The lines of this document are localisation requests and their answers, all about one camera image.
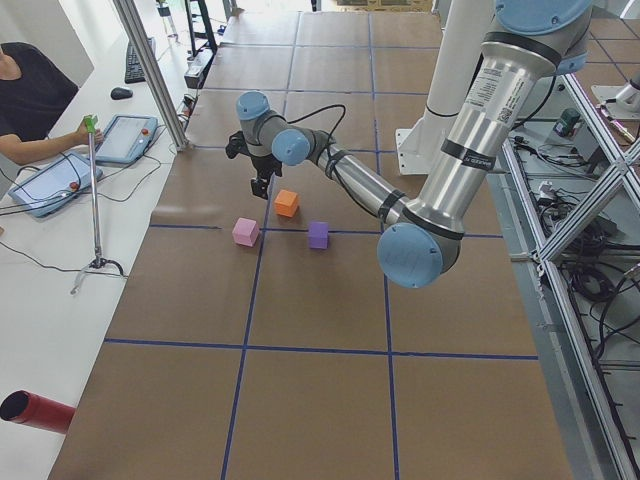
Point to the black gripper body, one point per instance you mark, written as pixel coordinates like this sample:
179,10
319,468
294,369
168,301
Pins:
263,168

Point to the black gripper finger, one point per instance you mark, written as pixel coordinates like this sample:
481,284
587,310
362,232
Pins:
260,187

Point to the orange foam cube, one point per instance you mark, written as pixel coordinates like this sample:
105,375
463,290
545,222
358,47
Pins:
286,203

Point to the pink foam cube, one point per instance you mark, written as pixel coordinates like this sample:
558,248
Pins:
245,232

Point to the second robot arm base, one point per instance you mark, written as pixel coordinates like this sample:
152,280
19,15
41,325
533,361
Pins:
620,102

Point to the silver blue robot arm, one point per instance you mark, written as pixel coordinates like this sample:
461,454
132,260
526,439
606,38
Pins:
492,55

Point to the purple foam cube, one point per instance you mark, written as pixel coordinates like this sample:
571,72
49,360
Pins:
318,235

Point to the far blue teach pendant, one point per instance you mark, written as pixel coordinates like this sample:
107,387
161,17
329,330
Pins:
126,137

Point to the blue teach pendant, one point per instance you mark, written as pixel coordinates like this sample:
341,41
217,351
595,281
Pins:
126,137
52,187

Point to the black keyboard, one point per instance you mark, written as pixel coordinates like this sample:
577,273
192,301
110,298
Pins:
134,72

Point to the black computer mouse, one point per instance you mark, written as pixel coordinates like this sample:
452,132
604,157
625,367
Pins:
121,93

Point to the near blue teach pendant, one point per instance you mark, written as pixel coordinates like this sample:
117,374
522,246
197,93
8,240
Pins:
52,187

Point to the person in black shirt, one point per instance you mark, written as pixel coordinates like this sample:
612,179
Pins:
34,95

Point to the red cylinder tube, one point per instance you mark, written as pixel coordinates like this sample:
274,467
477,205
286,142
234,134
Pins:
30,409

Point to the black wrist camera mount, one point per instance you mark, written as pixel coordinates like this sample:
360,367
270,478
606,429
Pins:
237,145

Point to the reacher grabber stick green handle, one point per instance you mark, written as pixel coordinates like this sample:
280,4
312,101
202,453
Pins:
99,260

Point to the grey aluminium frame post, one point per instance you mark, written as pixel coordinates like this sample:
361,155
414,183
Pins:
134,28

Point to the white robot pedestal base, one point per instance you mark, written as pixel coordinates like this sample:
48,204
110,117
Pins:
459,55

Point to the aluminium frame rail right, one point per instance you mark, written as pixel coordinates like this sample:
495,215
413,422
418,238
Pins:
573,195

